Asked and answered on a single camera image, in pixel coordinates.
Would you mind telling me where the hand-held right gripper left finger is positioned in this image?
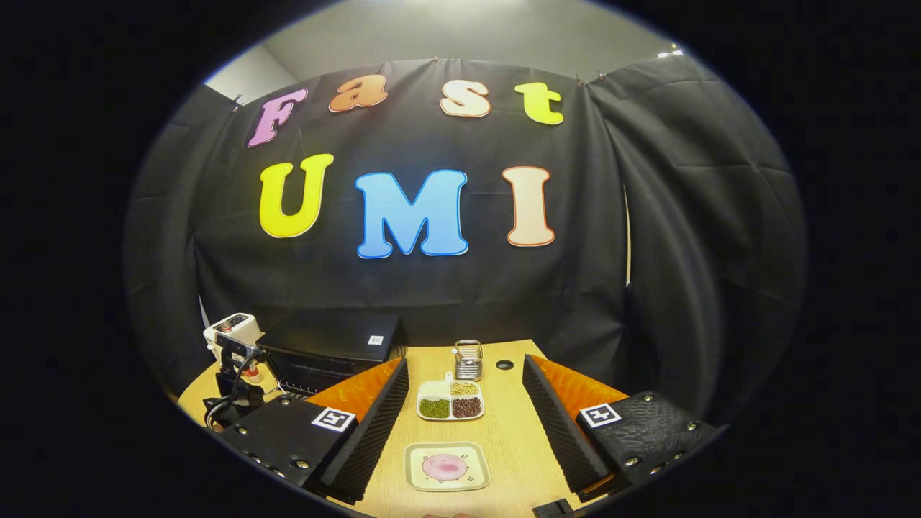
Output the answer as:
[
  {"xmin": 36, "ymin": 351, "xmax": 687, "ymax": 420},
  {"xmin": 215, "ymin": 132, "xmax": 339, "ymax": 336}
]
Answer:
[{"xmin": 216, "ymin": 358, "xmax": 409, "ymax": 504}]

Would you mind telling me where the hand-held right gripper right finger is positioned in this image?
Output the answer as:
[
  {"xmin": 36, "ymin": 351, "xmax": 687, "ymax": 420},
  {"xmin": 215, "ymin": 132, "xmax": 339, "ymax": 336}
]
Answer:
[{"xmin": 522, "ymin": 354, "xmax": 720, "ymax": 503}]

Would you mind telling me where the black backdrop cloth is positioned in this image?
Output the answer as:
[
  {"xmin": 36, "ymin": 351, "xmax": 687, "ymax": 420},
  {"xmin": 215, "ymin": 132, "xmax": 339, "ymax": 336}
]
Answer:
[{"xmin": 122, "ymin": 54, "xmax": 808, "ymax": 427}]

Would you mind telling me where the round pink food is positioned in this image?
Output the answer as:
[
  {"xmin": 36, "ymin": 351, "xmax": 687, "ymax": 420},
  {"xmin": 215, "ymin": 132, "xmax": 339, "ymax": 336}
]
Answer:
[{"xmin": 422, "ymin": 453, "xmax": 470, "ymax": 482}]

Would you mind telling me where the black electric oven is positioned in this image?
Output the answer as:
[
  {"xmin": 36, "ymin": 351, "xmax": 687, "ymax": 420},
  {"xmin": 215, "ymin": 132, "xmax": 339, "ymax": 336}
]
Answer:
[{"xmin": 258, "ymin": 310, "xmax": 408, "ymax": 397}]

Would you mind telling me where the square cream plate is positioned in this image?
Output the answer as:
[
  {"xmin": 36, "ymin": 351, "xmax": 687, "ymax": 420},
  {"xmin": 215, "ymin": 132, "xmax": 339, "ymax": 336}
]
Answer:
[{"xmin": 403, "ymin": 441, "xmax": 492, "ymax": 494}]

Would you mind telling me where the white divided dish with beans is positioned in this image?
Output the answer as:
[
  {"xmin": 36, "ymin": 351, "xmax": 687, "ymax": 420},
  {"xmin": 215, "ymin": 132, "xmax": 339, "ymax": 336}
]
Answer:
[{"xmin": 417, "ymin": 372, "xmax": 486, "ymax": 422}]

